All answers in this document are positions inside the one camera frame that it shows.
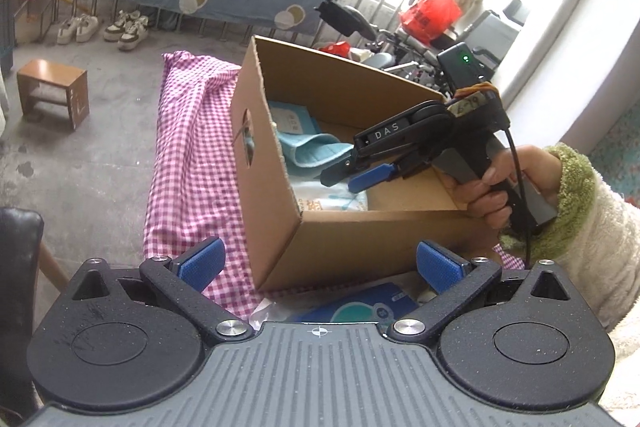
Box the blue face mask pack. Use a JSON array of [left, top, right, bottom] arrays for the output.
[[248, 282, 432, 325]]

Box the blue wet wipes pack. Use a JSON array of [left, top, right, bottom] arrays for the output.
[[288, 176, 369, 211]]

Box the white fleece sleeve forearm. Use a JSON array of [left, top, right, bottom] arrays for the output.
[[518, 143, 639, 360]]

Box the person right hand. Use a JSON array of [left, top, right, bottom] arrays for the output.
[[439, 145, 564, 230]]

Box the brown cardboard box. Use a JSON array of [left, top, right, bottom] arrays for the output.
[[230, 36, 498, 293]]

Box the purple checkered tablecloth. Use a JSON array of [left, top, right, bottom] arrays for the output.
[[142, 50, 526, 323]]

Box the black wheelchair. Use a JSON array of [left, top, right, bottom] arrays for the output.
[[316, 0, 520, 98]]

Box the red plastic bag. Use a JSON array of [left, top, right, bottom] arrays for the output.
[[399, 0, 462, 44]]

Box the black leather chair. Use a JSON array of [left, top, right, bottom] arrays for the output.
[[1, 207, 68, 426]]

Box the white black sneaker beside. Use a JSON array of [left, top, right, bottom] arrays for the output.
[[117, 15, 149, 52]]

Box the small wooden stool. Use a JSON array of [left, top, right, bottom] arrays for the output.
[[16, 58, 90, 130]]

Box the white black sneaker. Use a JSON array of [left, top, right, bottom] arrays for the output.
[[103, 10, 141, 42]]

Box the black cable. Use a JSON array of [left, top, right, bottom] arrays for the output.
[[502, 126, 534, 268]]

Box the black camera module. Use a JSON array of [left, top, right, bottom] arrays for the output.
[[436, 42, 494, 93]]

